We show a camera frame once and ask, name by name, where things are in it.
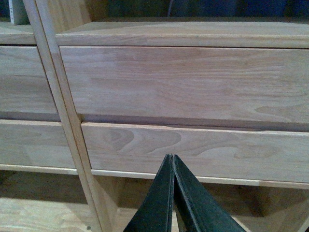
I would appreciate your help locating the upper wooden drawer front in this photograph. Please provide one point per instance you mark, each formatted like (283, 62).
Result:
(235, 87)

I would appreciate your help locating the neighbouring wooden shelf cabinet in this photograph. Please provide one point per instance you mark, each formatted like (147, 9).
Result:
(33, 135)

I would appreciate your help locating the wooden drawer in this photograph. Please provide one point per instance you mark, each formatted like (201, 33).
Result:
(235, 87)
(254, 155)

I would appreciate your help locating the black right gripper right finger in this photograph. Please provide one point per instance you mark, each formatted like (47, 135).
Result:
(198, 210)

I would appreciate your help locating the white book on shelf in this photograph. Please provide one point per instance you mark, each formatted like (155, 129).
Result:
(18, 13)

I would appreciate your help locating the light wooden shelf cabinet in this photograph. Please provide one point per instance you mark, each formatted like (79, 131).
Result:
(258, 206)

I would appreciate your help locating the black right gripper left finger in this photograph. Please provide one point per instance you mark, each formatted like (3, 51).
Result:
(155, 213)

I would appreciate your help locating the lower wooden drawer front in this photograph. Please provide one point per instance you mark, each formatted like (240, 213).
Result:
(254, 155)

